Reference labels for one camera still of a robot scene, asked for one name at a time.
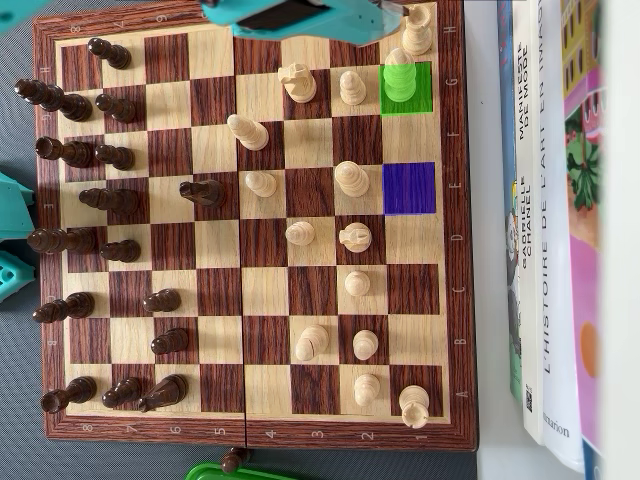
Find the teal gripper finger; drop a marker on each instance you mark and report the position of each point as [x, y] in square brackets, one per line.
[392, 10]
[362, 32]

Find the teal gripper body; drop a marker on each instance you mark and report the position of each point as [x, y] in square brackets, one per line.
[320, 27]

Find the light wooden rook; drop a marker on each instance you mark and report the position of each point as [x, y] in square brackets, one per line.
[414, 405]
[419, 35]

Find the light wooden king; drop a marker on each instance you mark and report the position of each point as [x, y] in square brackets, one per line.
[399, 80]

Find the teal robot base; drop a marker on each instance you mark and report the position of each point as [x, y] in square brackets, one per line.
[12, 280]

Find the light wooden pawn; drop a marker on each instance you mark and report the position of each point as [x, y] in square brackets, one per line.
[352, 90]
[300, 233]
[262, 185]
[365, 344]
[357, 284]
[366, 389]

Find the light wooden knight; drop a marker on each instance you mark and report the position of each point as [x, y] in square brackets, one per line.
[356, 237]
[300, 85]

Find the light wooden bishop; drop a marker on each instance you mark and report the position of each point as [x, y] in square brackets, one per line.
[311, 342]
[250, 134]

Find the light wooden queen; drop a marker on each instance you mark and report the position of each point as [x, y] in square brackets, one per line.
[352, 180]

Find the thin blue illustrated book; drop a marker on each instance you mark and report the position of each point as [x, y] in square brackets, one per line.
[506, 125]

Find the dark pawn centre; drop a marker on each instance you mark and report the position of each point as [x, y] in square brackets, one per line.
[205, 193]

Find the white Gabrielle Chanel book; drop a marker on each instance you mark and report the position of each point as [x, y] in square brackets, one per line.
[525, 160]

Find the dark wooden king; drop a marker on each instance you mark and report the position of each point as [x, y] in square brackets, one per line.
[60, 101]

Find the dark wooden bishop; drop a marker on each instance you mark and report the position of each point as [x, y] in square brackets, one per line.
[112, 201]
[67, 306]

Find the dark wooden rook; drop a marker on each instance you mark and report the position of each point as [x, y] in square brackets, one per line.
[70, 152]
[72, 392]

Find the wooden chessboard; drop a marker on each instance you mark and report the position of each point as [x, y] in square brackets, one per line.
[220, 290]

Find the dark wooden queen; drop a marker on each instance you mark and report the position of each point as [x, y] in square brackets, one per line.
[62, 241]

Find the pink colourful book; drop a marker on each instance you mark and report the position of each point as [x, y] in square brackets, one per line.
[582, 280]

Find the white art history book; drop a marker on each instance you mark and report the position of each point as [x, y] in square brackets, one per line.
[560, 300]

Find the green plastic container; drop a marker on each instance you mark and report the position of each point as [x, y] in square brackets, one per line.
[215, 473]

